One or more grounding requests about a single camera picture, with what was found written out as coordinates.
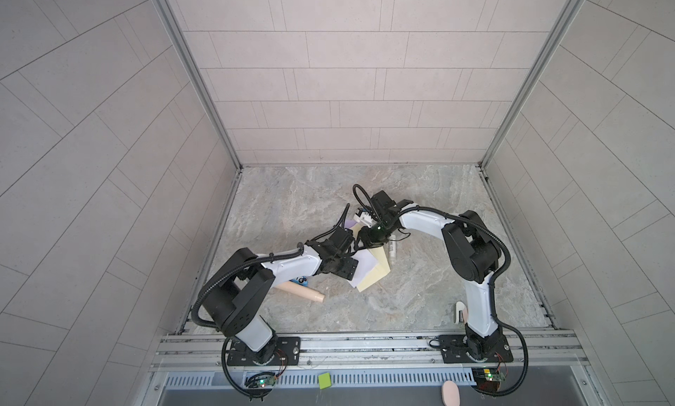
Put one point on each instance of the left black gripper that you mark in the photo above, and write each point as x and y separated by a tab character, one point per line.
348	269

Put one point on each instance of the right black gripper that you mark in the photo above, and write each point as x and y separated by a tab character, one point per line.
366	238

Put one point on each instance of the white glue stick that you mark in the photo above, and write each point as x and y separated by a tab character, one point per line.
392	250

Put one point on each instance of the yellow envelope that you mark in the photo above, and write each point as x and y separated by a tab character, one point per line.
380	270

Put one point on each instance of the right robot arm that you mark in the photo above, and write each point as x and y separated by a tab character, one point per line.
476	254

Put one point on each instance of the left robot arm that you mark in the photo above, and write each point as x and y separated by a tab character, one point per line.
229	302

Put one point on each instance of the beige wooden rolling pin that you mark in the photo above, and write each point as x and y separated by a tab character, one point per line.
301	291

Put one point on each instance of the white pink stapler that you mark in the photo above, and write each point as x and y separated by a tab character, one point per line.
461	313

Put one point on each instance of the green sticky note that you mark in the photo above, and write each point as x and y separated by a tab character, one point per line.
324	381

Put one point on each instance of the left circuit board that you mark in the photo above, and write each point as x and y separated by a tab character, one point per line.
265	380

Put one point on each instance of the circuit board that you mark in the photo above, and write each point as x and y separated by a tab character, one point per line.
488	379
265	380

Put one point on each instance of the pink oval eraser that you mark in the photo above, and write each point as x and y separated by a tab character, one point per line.
450	394

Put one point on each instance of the right circuit board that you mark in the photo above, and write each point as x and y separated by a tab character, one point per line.
488	379

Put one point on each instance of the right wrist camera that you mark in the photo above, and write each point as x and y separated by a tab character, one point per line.
363	217

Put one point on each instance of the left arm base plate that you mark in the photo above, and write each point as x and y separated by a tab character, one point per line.
280	351

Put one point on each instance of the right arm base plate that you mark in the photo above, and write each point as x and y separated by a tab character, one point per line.
462	349

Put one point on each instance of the aluminium rail frame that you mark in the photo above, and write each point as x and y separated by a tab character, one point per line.
328	351

